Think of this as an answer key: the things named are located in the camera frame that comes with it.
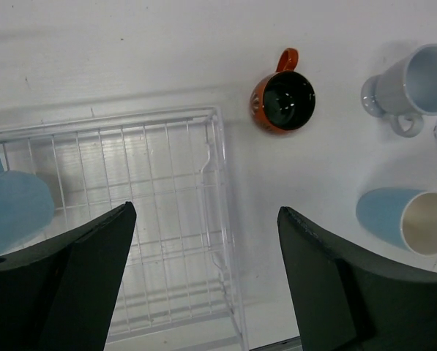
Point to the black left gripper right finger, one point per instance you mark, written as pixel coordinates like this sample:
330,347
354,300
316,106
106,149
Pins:
348,298

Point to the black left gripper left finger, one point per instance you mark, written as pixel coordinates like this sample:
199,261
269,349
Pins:
60,294

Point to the tall light blue mug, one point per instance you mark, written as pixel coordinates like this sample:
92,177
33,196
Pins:
26,206

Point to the light blue cream-lined mug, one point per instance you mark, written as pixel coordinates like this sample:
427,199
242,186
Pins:
405,218

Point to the orange black mug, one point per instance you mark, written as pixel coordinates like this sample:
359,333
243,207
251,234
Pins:
283,101

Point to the grey footed mug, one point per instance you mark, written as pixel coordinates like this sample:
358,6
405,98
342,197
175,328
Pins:
404,93

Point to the white wire dish rack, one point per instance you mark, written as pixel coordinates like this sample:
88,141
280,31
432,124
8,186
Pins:
180,289

